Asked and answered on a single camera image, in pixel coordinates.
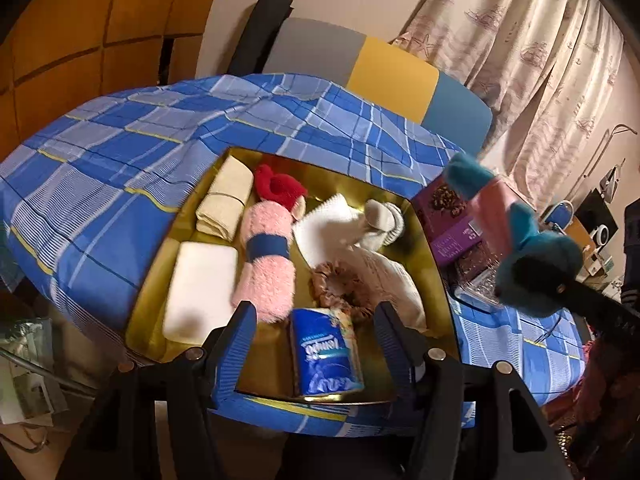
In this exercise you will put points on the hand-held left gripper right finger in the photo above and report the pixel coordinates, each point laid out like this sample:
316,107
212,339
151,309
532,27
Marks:
397,355

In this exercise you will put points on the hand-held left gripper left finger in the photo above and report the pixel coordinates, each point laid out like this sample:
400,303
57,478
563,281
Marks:
237,350

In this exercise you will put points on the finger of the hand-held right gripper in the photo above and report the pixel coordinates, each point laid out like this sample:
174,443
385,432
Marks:
600,305

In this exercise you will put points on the white thin cloth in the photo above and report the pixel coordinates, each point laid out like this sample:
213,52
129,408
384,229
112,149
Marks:
395,285

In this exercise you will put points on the blue tissue packet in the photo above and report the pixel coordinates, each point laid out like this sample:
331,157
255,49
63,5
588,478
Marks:
325,360

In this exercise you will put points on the teal and pink sock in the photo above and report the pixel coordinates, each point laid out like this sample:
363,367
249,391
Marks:
540,260

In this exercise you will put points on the pink fuzzy sock navy band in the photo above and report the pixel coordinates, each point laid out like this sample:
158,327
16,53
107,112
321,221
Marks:
265,280

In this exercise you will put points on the brown scrunchie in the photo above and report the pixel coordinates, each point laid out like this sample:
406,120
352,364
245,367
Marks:
335,285

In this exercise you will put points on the grey ribbed sock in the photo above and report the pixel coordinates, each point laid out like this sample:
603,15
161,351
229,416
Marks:
377,220

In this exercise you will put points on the white waffle cloth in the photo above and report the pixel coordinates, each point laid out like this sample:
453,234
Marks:
320,225

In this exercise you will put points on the beige towel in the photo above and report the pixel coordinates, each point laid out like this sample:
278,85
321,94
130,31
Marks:
225,195

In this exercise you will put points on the red fuzzy sock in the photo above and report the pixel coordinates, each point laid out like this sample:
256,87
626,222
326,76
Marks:
280,187

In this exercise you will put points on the white folded towel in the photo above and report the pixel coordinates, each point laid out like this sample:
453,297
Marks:
200,295

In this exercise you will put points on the white round fan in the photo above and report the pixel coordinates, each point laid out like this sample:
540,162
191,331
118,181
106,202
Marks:
600,235

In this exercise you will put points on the pink blanket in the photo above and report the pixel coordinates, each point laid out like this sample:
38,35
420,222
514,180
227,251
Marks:
605,375

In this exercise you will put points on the black monitor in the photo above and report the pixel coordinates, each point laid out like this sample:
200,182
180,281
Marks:
592,207

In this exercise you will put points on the ornate gold tissue box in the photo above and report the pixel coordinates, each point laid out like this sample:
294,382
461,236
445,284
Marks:
475,280

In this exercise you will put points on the garment steamer head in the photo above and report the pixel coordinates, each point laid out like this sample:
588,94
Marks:
612,185

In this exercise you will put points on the purple printed carton box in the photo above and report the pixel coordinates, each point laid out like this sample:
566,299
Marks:
445,220

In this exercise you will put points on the garment steamer pole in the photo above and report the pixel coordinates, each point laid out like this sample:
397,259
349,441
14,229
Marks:
598,154

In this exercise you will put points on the cluttered paper pile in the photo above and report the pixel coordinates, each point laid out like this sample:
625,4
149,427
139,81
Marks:
25,375

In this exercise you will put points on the blue plaid bedsheet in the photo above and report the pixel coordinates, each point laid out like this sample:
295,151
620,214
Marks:
125,160

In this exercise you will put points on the grey yellow blue chair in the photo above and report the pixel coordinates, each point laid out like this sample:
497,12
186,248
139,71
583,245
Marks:
390,75

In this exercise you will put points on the ship print curtain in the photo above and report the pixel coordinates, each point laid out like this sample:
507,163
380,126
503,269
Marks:
525,35

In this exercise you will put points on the black upright roll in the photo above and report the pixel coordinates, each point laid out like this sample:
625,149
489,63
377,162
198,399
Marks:
260,35

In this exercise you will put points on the wooden panel wardrobe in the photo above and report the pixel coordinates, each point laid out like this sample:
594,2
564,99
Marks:
100,25

